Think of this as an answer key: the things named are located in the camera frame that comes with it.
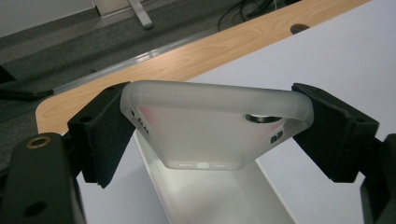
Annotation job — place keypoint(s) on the wooden table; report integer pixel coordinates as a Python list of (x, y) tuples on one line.
[(186, 59)]

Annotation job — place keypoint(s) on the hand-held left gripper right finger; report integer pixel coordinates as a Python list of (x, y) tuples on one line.
[(336, 133)]

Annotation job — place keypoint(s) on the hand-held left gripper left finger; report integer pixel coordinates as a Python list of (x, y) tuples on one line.
[(102, 137)]

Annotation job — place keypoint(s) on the black stand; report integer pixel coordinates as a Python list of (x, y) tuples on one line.
[(25, 94)]

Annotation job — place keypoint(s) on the white metal stand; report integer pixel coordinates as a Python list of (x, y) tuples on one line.
[(141, 14)]

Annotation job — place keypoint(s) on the iridescent phone case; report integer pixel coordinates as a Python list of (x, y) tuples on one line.
[(205, 124)]

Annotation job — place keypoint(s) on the aluminium floor rail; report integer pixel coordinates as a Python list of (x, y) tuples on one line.
[(134, 60)]

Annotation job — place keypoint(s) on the white plastic storage bin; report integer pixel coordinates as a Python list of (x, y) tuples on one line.
[(211, 196)]

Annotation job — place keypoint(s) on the white cabinet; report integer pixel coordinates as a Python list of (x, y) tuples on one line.
[(40, 14)]

